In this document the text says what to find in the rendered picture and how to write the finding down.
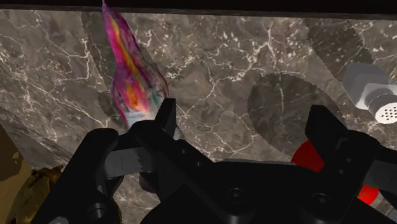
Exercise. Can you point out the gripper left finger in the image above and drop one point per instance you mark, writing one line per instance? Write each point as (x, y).
(93, 173)

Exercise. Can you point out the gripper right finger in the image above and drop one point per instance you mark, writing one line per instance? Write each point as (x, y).
(341, 155)

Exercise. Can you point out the red round object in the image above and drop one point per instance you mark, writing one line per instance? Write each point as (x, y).
(310, 158)

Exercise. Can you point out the grey salt shaker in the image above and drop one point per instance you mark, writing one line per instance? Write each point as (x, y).
(373, 91)

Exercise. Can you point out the golden brown figure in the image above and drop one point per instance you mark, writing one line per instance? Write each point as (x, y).
(21, 189)

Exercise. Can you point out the pink multicoloured glass vase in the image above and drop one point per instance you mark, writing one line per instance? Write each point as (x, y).
(130, 77)

